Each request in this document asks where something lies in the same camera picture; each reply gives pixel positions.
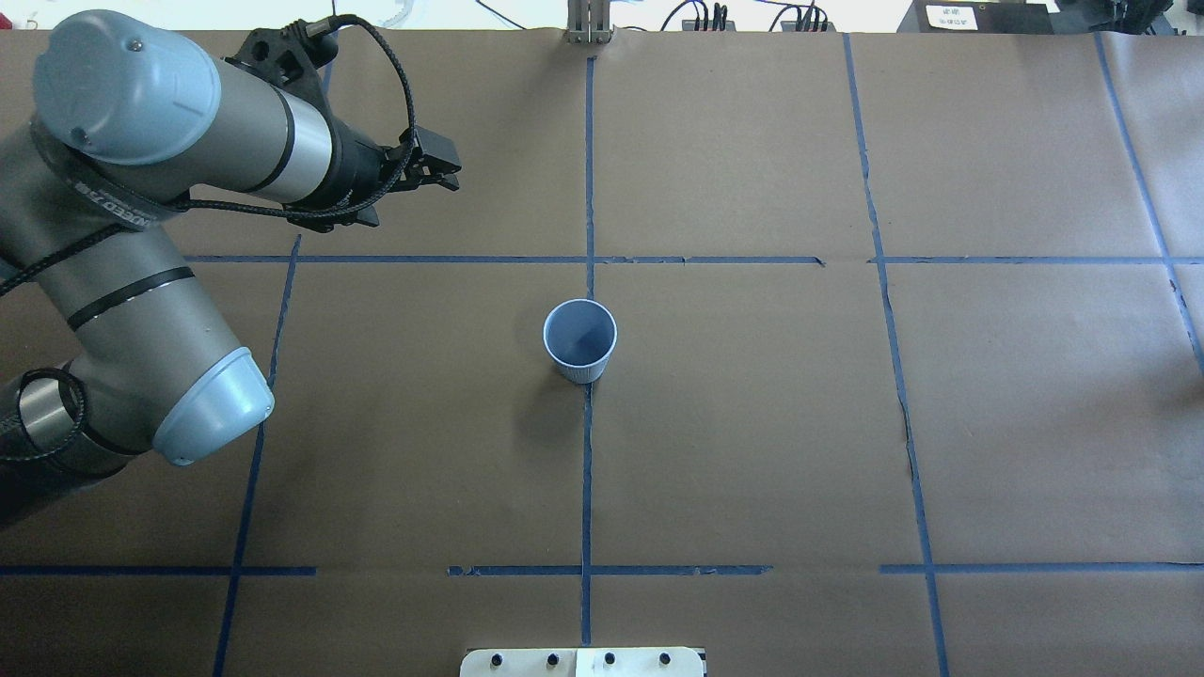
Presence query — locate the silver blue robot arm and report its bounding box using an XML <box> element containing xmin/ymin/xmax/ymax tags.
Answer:
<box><xmin>2</xmin><ymin>8</ymin><xmax>464</xmax><ymax>526</ymax></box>

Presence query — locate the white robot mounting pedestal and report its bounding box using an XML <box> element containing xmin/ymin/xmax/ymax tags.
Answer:
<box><xmin>459</xmin><ymin>646</ymin><xmax>708</xmax><ymax>676</ymax></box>

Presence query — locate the black power adapter box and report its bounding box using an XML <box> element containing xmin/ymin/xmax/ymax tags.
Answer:
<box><xmin>895</xmin><ymin>1</ymin><xmax>1054</xmax><ymax>35</ymax></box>

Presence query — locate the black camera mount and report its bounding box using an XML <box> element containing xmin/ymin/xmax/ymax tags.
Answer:
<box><xmin>223</xmin><ymin>18</ymin><xmax>340</xmax><ymax>94</ymax></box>

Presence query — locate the blue ribbed paper cup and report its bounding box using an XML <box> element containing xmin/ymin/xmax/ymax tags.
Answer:
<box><xmin>542</xmin><ymin>298</ymin><xmax>619</xmax><ymax>385</ymax></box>

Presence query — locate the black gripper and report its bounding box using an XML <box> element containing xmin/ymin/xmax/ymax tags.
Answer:
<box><xmin>287</xmin><ymin>122</ymin><xmax>464</xmax><ymax>231</ymax></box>

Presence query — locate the aluminium frame post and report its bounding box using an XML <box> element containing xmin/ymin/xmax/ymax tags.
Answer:
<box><xmin>563</xmin><ymin>0</ymin><xmax>614</xmax><ymax>45</ymax></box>

